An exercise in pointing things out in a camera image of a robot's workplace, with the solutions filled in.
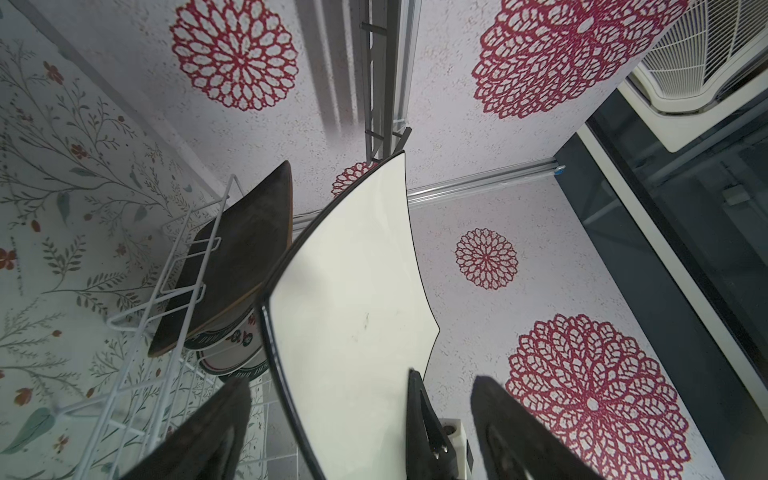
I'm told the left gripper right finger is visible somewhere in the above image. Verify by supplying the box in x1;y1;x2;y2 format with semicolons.
470;376;600;479

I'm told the white wire dish rack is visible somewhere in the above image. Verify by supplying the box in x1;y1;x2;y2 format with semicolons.
62;164;300;479

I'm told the white air conditioner unit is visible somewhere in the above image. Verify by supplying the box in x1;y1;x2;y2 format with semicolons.
618;0;767;153

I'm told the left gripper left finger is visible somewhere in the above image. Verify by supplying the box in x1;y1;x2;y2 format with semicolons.
124;378;252;480

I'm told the white square plate black rim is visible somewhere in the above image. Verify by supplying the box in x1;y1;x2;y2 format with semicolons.
255;154;439;479

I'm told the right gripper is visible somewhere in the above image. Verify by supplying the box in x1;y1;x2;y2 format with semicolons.
406;369;474;480

